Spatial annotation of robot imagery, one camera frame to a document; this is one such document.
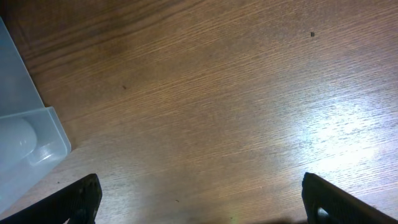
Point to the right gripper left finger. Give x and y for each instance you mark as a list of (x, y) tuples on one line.
[(76, 203)]

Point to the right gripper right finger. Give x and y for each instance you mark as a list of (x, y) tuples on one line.
[(326, 203)]

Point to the grey cup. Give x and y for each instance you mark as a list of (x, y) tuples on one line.
[(18, 139)]

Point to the clear plastic storage bin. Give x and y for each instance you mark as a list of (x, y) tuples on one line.
[(20, 99)]

